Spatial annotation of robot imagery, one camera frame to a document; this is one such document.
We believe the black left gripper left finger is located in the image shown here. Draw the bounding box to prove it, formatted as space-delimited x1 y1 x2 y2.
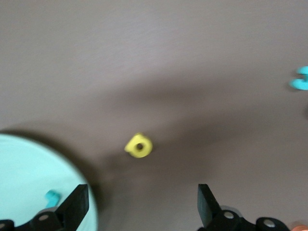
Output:
0 184 90 231

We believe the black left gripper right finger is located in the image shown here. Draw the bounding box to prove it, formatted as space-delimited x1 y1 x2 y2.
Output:
197 183 289 231

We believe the teal letter r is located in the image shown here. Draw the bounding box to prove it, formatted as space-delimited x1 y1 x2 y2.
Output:
45 190 61 208

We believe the yellow letter d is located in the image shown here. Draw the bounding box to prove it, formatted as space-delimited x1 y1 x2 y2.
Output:
124 132 154 159

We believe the teal letter c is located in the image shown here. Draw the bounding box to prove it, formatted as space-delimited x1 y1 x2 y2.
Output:
288 65 308 91

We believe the light green round plate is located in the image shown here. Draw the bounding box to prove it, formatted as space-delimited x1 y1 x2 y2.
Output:
0 133 100 231

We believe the orange letter e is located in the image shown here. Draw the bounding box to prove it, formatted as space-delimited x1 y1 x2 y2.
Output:
290 223 308 231

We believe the brown table cover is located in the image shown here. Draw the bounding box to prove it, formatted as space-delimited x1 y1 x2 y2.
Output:
0 0 308 231

